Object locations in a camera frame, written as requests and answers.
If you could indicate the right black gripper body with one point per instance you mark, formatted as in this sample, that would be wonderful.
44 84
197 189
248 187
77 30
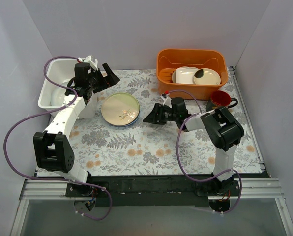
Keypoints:
158 114

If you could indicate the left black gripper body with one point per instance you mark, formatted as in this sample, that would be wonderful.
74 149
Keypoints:
102 79

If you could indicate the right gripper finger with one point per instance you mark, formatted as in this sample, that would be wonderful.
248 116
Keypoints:
153 118
158 109

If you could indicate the blue plate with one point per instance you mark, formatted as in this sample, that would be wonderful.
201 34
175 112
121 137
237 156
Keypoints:
134 121

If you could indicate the cream green floral plate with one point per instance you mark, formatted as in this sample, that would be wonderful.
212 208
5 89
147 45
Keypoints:
120 109

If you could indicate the white fluted deep plate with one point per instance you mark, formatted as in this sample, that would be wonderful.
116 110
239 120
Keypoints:
57 97

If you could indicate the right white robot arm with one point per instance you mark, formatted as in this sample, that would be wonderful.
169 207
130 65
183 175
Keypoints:
224 131

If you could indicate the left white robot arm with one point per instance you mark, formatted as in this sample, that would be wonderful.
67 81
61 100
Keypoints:
52 148

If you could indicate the white plastic bin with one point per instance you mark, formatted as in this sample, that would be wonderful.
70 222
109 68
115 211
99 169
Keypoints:
61 71

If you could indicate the orange plastic bin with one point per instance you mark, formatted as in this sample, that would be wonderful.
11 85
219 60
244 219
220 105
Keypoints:
169 60

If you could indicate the floral patterned table mat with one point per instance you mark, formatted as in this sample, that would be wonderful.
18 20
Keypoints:
141 148

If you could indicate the white rectangular dish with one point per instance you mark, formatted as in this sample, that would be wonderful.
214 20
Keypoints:
184 75

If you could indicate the red and black mug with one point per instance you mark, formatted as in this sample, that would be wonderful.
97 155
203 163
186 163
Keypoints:
220 99

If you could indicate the cream plate with black mark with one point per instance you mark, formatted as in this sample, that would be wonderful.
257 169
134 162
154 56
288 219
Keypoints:
206 76

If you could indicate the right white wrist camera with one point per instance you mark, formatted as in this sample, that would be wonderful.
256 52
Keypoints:
165 97

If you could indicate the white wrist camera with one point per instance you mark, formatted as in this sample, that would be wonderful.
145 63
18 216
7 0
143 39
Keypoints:
91 60
165 97

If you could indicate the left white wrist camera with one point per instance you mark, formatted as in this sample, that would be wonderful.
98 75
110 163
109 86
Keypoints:
91 60

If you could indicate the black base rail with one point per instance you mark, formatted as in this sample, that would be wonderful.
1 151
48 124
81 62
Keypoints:
152 190

